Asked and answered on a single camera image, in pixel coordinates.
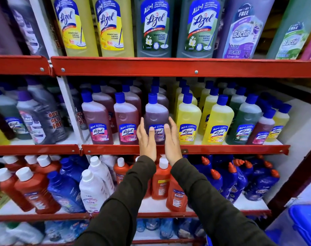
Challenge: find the person's left hand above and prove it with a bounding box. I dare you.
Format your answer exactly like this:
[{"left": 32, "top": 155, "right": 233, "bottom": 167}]
[{"left": 136, "top": 117, "right": 157, "bottom": 162}]

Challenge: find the person's right hand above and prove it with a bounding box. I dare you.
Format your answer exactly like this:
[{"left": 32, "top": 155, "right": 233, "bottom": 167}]
[{"left": 163, "top": 116, "right": 183, "bottom": 166}]

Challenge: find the person's left forearm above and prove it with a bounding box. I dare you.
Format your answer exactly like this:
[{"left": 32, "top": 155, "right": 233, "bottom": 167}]
[{"left": 74, "top": 155, "right": 157, "bottom": 246}]

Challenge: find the person's right forearm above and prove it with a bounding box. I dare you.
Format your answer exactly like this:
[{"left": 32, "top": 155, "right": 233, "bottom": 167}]
[{"left": 170, "top": 157, "right": 277, "bottom": 246}]

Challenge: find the group of yellow cleaner bottles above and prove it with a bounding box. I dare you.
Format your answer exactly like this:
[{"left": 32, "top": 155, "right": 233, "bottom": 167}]
[{"left": 171, "top": 78, "right": 235, "bottom": 145}]

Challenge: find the orange cleaner bottle white cap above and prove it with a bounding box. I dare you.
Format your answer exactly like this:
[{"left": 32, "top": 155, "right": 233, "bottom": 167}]
[
  {"left": 166, "top": 175, "right": 189, "bottom": 212},
  {"left": 113, "top": 157, "right": 130, "bottom": 185},
  {"left": 151, "top": 158, "right": 172, "bottom": 201}
]

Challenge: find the group of pink cleaner bottles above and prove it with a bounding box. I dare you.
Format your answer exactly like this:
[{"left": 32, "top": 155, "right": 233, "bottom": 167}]
[{"left": 79, "top": 79, "right": 143, "bottom": 145}]

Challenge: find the long red shelf beam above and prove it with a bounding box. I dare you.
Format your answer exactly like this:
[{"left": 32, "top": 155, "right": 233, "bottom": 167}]
[
  {"left": 81, "top": 144, "right": 291, "bottom": 156},
  {"left": 131, "top": 238, "right": 207, "bottom": 245},
  {"left": 51, "top": 56, "right": 311, "bottom": 79}
]

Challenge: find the green cleaner bottle blue cap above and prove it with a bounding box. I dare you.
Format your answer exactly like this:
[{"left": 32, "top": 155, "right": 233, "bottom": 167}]
[
  {"left": 228, "top": 86, "right": 247, "bottom": 115},
  {"left": 222, "top": 82, "right": 236, "bottom": 99},
  {"left": 225, "top": 94, "right": 262, "bottom": 145}
]

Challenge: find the grey bottle blue cap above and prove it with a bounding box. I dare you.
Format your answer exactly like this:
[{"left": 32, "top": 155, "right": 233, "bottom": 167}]
[{"left": 68, "top": 84, "right": 88, "bottom": 131}]

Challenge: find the group of blue orange-capped bottles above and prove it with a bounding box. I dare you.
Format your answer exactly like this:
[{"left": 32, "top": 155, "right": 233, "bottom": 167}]
[{"left": 187, "top": 154, "right": 281, "bottom": 204}]

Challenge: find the row of clear blue bottles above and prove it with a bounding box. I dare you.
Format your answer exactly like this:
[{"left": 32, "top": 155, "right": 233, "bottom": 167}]
[{"left": 136, "top": 218, "right": 206, "bottom": 240}]

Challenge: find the pink cleaner bottle blue cap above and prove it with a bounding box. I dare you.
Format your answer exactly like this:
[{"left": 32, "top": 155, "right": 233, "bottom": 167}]
[{"left": 247, "top": 109, "right": 276, "bottom": 145}]

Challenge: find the cluster of dark blue-capped bottles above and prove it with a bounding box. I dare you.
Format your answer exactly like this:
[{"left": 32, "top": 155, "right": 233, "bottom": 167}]
[{"left": 255, "top": 92, "right": 284, "bottom": 112}]

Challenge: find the red cleaner bottle white cap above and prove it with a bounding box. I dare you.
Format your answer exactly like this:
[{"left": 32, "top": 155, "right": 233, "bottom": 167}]
[
  {"left": 0, "top": 168, "right": 34, "bottom": 213},
  {"left": 14, "top": 167, "right": 62, "bottom": 215},
  {"left": 2, "top": 155, "right": 26, "bottom": 173},
  {"left": 35, "top": 155, "right": 62, "bottom": 175},
  {"left": 24, "top": 155, "right": 39, "bottom": 172}
]

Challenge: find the grey bottle purple cap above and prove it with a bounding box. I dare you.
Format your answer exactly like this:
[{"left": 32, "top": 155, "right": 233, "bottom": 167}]
[
  {"left": 16, "top": 91, "right": 56, "bottom": 145},
  {"left": 26, "top": 78, "right": 68, "bottom": 143}
]

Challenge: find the yellow cleaner bottle blue cap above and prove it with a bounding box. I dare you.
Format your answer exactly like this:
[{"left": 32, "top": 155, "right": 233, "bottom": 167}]
[{"left": 266, "top": 103, "right": 292, "bottom": 143}]

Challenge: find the large yellow cleaner bottle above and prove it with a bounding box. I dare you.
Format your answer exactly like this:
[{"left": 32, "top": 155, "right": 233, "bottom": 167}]
[
  {"left": 50, "top": 0, "right": 99, "bottom": 57},
  {"left": 91, "top": 0, "right": 135, "bottom": 58}
]

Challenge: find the short red shelf beam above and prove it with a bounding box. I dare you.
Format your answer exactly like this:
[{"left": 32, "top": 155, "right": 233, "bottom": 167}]
[
  {"left": 0, "top": 144, "right": 81, "bottom": 156},
  {"left": 0, "top": 55, "right": 52, "bottom": 76},
  {"left": 0, "top": 213, "right": 91, "bottom": 223}
]

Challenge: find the large purple floor cleaner bottle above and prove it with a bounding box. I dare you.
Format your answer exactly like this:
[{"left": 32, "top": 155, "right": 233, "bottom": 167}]
[{"left": 216, "top": 0, "right": 276, "bottom": 59}]

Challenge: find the group of clear blue bottles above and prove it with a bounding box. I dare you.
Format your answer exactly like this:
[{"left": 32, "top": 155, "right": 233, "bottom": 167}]
[{"left": 44, "top": 219, "right": 91, "bottom": 243}]

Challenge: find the large light green cleaner bottle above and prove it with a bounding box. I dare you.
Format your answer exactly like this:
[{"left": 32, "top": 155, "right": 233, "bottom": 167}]
[{"left": 266, "top": 0, "right": 311, "bottom": 60}]

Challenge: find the white plastic bottle green cap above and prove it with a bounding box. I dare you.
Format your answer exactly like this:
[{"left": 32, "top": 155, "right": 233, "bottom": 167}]
[{"left": 6, "top": 222, "right": 45, "bottom": 245}]

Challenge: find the blue plastic bin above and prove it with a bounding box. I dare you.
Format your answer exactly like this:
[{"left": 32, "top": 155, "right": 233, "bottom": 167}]
[{"left": 288, "top": 204, "right": 311, "bottom": 246}]

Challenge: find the large grey cleaner bottle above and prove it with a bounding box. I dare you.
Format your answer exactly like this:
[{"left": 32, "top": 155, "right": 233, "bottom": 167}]
[{"left": 6, "top": 0, "right": 49, "bottom": 58}]

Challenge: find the clear plastic bottle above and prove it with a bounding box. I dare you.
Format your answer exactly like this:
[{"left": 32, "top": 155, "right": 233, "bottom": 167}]
[{"left": 0, "top": 223, "right": 17, "bottom": 246}]

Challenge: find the large dark cleaner bottle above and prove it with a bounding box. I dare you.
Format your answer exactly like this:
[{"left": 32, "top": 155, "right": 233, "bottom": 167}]
[{"left": 0, "top": 0, "right": 23, "bottom": 56}]

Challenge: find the white rack upright post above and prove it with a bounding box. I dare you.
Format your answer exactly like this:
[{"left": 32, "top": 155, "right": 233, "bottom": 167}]
[{"left": 28, "top": 0, "right": 91, "bottom": 146}]

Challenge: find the dark red rack frame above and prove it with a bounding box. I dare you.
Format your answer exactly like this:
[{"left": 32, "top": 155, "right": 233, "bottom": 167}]
[{"left": 267, "top": 142, "right": 311, "bottom": 221}]

